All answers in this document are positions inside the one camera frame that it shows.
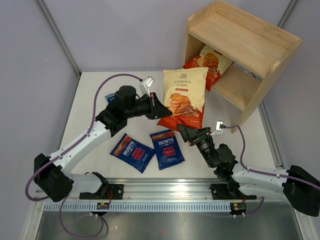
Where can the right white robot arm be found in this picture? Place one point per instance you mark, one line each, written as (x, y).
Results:
(294, 185)

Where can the wooden two-tier shelf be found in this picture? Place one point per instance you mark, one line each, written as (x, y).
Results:
(260, 51)

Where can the burts chilli bag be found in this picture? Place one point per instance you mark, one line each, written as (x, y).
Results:
(167, 150)
(133, 153)

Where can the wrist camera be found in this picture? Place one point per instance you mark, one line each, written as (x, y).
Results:
(145, 85)
(219, 128)

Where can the left Burts chilli bag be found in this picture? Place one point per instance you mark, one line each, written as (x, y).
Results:
(133, 153)

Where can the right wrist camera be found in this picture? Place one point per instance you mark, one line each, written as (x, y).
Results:
(219, 128)

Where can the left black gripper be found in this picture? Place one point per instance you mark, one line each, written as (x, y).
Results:
(156, 109)

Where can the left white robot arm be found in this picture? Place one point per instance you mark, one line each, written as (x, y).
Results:
(53, 174)

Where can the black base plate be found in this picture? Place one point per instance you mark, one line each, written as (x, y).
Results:
(106, 192)
(219, 191)

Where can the right Burts chilli bag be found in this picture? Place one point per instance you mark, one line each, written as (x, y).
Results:
(167, 150)

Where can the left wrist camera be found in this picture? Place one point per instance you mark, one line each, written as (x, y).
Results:
(145, 85)

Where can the Burts green blue bag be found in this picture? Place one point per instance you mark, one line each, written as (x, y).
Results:
(110, 97)

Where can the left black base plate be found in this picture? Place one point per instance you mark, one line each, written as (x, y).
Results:
(106, 192)

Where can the white slotted cable duct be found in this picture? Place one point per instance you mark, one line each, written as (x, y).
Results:
(139, 207)

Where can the cassava chips bag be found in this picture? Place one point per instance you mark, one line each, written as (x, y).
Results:
(184, 95)
(216, 62)

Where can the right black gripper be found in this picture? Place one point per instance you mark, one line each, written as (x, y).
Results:
(188, 133)

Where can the aluminium mounting rail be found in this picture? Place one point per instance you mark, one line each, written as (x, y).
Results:
(139, 189)

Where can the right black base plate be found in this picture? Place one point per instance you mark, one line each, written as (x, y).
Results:
(219, 191)

